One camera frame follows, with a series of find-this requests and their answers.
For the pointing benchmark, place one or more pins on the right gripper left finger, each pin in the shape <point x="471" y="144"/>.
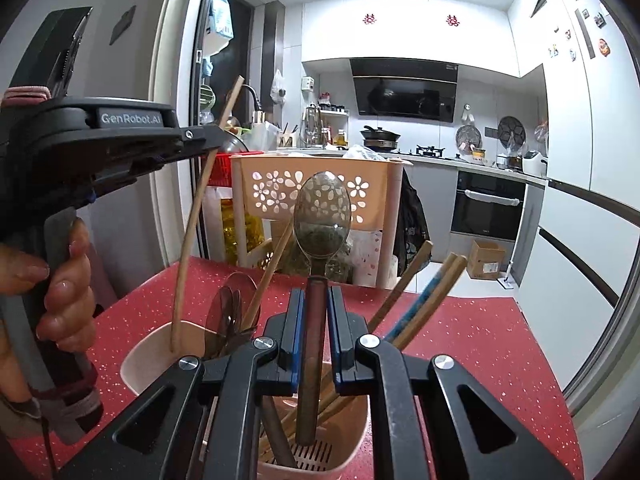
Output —
<point x="200" y="418"/>

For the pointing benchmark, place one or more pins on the red plastic basket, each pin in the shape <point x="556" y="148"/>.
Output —
<point x="221" y="175"/>

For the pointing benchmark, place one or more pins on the black built-in oven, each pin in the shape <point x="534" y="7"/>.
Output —
<point x="488" y="206"/>

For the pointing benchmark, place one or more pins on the black range hood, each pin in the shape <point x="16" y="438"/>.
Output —
<point x="405" y="88"/>

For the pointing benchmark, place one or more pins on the brown chopstick in holder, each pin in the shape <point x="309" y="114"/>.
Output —
<point x="421" y="258"/>
<point x="450" y="274"/>

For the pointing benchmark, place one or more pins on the black wok on stove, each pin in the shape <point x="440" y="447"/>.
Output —
<point x="379" y="139"/>

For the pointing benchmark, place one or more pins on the person's left hand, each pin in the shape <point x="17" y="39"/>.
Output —
<point x="69" y="301"/>

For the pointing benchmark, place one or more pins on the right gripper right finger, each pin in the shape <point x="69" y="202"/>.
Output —
<point x="431" y="419"/>

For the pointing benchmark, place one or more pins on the cardboard box on floor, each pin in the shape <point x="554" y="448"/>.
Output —
<point x="485" y="260"/>

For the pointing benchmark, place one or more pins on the white refrigerator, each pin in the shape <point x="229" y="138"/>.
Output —
<point x="588" y="231"/>

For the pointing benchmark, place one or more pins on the short bamboo chopstick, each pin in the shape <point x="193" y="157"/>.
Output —
<point x="194" y="221"/>

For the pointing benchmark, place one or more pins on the dark slim spoon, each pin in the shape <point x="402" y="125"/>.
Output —
<point x="276" y="436"/>

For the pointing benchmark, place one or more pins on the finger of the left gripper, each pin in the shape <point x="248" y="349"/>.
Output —
<point x="200" y="140"/>

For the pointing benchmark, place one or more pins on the white rice cooker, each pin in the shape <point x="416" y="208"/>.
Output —
<point x="535" y="164"/>

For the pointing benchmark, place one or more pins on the blue patterned chopstick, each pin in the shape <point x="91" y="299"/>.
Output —
<point x="425" y="295"/>

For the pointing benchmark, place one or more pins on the long bamboo chopstick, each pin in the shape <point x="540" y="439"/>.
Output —
<point x="252" y="315"/>

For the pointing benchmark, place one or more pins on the beige plastic utensil holder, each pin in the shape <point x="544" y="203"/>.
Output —
<point x="238" y="411"/>

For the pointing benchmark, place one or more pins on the beige flower-pattern storage rack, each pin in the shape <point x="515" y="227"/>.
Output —
<point x="267" y="186"/>

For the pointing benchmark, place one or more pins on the black bag behind rack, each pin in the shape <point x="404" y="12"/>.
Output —
<point x="412" y="230"/>

